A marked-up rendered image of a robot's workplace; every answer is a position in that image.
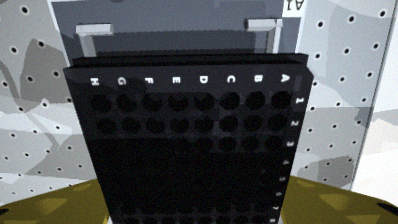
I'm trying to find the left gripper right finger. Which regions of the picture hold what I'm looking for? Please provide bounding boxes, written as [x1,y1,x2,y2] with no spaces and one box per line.
[280,175,398,224]

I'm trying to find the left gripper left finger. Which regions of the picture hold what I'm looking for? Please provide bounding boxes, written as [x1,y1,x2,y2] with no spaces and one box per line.
[0,178,110,224]

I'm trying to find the black well plate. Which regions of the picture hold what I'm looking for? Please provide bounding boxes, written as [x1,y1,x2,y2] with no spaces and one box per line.
[63,53,314,224]

